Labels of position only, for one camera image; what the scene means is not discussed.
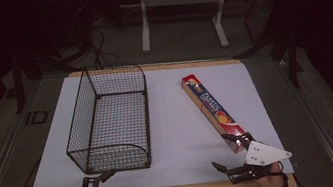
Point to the white table sheet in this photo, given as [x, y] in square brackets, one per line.
[176, 129]

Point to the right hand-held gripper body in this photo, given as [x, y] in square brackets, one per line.
[263, 155]

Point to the dark metal stand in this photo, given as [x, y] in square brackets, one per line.
[17, 83]

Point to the person's right hand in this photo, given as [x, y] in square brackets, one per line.
[270, 183]

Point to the black tripod stand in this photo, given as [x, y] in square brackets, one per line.
[280, 38]

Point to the long plastic wrap box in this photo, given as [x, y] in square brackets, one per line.
[212, 108]

